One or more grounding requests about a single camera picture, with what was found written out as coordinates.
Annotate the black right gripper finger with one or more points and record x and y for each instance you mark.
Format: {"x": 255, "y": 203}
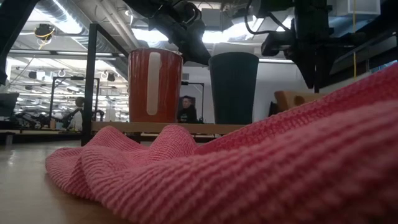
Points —
{"x": 319, "y": 68}
{"x": 306, "y": 70}

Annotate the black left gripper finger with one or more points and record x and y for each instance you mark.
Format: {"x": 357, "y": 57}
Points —
{"x": 189, "y": 46}
{"x": 200, "y": 46}

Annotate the dark green ribbed cup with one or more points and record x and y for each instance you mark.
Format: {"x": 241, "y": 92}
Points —
{"x": 233, "y": 93}

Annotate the white ceramic mug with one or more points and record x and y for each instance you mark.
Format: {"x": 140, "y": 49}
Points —
{"x": 140, "y": 93}

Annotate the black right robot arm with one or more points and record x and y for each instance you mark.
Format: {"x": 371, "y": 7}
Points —
{"x": 348, "y": 39}

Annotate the person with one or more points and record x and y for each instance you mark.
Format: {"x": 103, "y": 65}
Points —
{"x": 77, "y": 119}
{"x": 188, "y": 112}

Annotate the pink knitted cloth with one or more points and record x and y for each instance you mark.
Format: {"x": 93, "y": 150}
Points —
{"x": 248, "y": 171}

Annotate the yellow black ceiling reel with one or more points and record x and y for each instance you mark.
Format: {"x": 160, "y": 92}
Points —
{"x": 44, "y": 31}

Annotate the silver ventilation duct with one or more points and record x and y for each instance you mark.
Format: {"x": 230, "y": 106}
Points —
{"x": 68, "y": 15}

